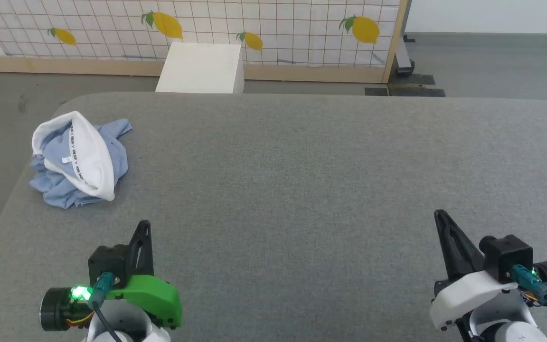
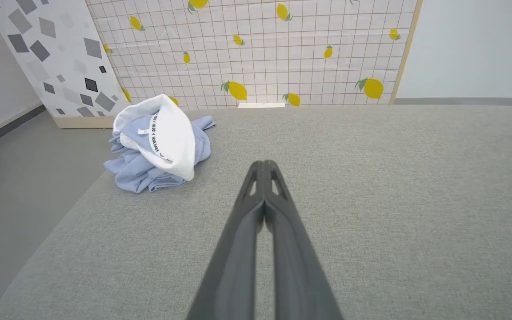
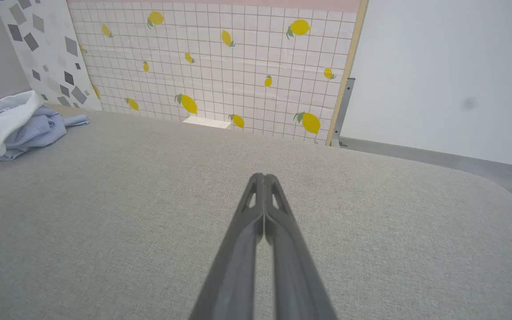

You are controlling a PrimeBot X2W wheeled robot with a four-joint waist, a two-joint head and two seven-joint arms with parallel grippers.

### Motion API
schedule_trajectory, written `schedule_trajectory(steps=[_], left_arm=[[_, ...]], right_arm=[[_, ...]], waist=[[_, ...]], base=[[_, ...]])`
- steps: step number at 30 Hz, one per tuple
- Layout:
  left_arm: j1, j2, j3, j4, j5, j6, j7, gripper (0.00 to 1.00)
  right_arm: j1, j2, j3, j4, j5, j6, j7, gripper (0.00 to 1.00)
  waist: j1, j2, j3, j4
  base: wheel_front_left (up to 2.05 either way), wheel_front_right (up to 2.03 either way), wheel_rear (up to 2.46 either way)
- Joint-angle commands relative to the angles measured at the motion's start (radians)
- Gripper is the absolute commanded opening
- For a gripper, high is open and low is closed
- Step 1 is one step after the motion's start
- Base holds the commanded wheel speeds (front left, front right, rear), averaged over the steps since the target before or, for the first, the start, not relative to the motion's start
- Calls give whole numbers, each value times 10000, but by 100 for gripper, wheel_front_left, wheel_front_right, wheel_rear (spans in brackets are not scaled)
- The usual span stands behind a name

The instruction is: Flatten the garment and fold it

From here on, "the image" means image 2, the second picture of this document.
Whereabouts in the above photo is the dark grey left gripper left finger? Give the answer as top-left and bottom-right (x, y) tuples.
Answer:
(187, 161), (265, 320)

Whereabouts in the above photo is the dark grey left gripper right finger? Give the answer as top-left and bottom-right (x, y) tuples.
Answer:
(266, 161), (343, 320)

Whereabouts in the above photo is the light blue garment white lining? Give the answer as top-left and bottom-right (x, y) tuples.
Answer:
(104, 94), (216, 194)

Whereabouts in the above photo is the grey fabric bed surface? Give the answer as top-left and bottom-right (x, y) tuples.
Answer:
(0, 105), (512, 320)

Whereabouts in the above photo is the lemon print grid partition panel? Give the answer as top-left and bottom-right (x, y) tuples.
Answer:
(85, 0), (423, 108)

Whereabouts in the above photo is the grey terrazzo pattern panel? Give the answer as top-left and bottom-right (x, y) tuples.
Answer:
(0, 0), (132, 129)

